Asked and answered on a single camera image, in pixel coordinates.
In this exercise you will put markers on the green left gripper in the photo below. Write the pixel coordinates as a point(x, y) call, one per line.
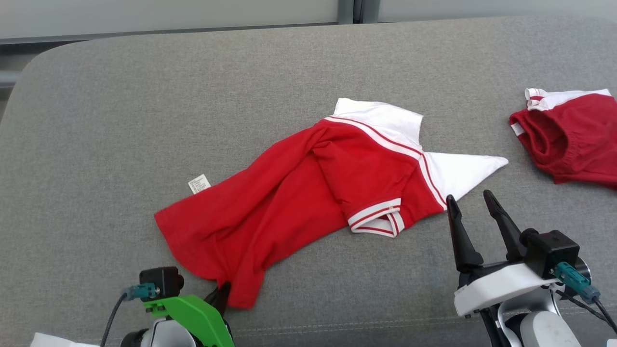
point(197, 313)

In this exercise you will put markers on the grey fabric sofa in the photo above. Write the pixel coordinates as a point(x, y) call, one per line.
point(144, 120)

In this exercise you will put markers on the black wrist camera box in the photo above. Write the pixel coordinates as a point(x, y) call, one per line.
point(161, 282)
point(552, 253)

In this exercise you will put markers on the red and white jersey shirt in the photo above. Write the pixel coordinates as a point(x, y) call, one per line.
point(289, 193)

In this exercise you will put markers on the grey metal frame post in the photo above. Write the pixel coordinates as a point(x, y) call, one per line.
point(344, 9)

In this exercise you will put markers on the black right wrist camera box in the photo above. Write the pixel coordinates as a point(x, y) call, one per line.
point(552, 253)

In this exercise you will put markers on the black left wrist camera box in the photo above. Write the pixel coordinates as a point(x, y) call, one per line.
point(161, 282)

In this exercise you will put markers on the red shorts with white trim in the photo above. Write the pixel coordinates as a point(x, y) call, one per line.
point(578, 140)

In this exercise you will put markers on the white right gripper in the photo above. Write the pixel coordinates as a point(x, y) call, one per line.
point(496, 289)

